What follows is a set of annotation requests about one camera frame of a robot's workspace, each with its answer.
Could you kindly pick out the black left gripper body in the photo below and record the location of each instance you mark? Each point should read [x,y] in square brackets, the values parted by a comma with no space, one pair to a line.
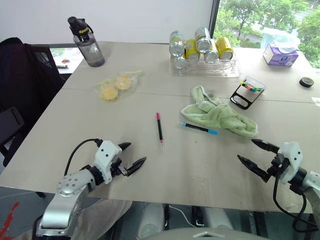
[118,168]

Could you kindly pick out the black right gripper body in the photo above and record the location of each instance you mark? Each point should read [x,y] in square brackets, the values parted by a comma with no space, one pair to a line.
[276,166]

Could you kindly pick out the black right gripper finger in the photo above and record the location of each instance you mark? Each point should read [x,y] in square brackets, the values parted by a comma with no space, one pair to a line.
[253,166]
[267,146]

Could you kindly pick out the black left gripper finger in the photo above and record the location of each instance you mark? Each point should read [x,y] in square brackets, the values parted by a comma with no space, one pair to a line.
[136,165]
[124,146]

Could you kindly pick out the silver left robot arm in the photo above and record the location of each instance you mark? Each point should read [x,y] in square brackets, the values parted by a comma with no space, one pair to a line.
[70,185]

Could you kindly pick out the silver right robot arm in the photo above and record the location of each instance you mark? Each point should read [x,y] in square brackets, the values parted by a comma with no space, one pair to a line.
[312,180]

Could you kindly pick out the pink and black pen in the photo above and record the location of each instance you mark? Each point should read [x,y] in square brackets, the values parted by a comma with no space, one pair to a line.
[159,130]

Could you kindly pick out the marker set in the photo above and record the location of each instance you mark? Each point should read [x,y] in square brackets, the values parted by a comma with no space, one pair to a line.
[241,100]

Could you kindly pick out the blue and black pen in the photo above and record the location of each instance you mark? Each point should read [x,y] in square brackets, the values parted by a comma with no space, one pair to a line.
[197,128]

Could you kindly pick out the purple tissue box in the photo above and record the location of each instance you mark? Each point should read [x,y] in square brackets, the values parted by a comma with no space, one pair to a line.
[278,56]

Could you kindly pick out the green towel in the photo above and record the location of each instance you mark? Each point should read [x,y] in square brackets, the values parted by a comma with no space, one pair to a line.
[220,115]

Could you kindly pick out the white rounded robot leg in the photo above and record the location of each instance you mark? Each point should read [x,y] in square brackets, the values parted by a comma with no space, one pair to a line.
[216,218]
[151,220]

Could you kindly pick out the clear bag of yellow pastries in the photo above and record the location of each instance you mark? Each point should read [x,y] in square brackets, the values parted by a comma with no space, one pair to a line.
[117,86]

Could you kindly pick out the black round cap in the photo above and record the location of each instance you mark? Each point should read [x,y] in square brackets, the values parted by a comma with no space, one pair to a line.
[306,82]

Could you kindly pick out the grey robot torso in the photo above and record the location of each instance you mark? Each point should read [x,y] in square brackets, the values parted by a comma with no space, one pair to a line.
[205,235]

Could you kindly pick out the clear plastic can tray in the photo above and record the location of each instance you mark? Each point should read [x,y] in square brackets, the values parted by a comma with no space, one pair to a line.
[207,68]

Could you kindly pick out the grey water bottle black lid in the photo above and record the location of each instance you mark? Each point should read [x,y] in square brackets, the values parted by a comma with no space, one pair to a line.
[91,50]

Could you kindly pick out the yellow drink can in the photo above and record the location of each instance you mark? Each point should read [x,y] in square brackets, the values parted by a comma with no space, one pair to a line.
[192,49]
[225,48]

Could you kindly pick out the silver drink can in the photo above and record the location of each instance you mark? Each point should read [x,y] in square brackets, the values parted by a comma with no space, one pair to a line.
[211,55]

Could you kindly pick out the green and white drink can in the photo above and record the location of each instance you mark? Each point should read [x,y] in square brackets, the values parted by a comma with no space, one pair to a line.
[177,43]
[203,40]

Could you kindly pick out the black office chair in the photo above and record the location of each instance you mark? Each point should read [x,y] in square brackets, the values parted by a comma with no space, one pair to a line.
[22,82]

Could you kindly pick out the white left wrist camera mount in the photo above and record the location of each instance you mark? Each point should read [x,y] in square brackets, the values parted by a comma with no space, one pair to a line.
[107,155]

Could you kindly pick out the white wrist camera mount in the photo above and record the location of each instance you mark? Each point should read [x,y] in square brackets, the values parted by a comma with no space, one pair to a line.
[291,156]
[107,155]

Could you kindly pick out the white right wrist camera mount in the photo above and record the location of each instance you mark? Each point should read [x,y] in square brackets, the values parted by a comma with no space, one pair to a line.
[291,156]

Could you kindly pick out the dark window frame post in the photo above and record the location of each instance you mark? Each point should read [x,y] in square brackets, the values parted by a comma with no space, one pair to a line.
[214,17]

